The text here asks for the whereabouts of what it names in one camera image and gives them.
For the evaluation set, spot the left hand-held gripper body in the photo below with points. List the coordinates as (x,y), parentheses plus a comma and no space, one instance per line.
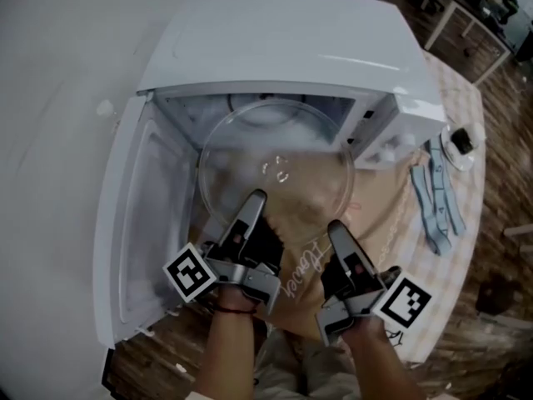
(189,273)

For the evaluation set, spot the person's left forearm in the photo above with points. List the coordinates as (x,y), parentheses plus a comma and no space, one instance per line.
(225,348)

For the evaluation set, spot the person's right forearm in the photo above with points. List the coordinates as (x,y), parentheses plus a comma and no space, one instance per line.
(375,356)

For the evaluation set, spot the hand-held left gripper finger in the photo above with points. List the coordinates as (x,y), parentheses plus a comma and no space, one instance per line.
(268,248)
(245,223)

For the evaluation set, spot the clear glass turntable plate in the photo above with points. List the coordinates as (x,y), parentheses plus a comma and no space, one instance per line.
(300,198)

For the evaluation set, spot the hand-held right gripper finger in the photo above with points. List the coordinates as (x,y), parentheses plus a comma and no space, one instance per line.
(333,281)
(352,261)

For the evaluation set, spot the person's white clothing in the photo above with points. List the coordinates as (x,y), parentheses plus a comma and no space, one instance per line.
(316,373)

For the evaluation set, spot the small white cup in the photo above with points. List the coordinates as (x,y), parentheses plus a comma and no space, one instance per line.
(479,133)

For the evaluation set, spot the white microwave oven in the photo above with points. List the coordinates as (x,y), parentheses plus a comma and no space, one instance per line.
(291,36)

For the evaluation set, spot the large white desk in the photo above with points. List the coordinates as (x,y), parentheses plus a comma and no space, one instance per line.
(520,229)

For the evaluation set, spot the small white plate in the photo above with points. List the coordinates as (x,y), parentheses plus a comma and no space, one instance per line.
(451,157)

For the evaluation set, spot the dark brown bag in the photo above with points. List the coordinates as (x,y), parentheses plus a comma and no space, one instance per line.
(495,300)

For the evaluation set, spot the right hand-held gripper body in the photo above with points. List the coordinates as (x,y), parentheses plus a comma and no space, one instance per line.
(401,302)

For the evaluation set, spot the dark-topped desk with white legs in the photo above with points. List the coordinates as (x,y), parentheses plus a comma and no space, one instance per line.
(487,17)

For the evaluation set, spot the small black jar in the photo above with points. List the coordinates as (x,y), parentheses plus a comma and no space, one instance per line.
(462,140)

